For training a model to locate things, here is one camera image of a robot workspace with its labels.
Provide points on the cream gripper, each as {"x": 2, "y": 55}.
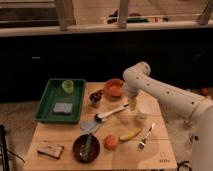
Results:
{"x": 132, "y": 103}

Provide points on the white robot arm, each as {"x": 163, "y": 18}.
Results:
{"x": 197, "y": 107}

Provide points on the orange bowl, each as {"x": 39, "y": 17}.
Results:
{"x": 114, "y": 87}

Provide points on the yellow banana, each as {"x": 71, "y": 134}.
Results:
{"x": 131, "y": 134}

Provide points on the small metal cup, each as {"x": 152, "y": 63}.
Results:
{"x": 95, "y": 98}

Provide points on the silver fork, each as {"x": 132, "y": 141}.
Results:
{"x": 142, "y": 142}

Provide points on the orange fruit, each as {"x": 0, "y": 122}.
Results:
{"x": 111, "y": 142}

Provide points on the grey folded cloth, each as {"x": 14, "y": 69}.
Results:
{"x": 89, "y": 126}

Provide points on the light green cup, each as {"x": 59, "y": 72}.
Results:
{"x": 68, "y": 86}

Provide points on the dark brown plate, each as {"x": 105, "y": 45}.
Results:
{"x": 78, "y": 147}

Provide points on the green plastic tray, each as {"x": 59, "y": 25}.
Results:
{"x": 54, "y": 93}

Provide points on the grey sponge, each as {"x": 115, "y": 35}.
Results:
{"x": 63, "y": 108}

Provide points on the green cucumber piece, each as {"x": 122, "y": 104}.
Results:
{"x": 87, "y": 148}

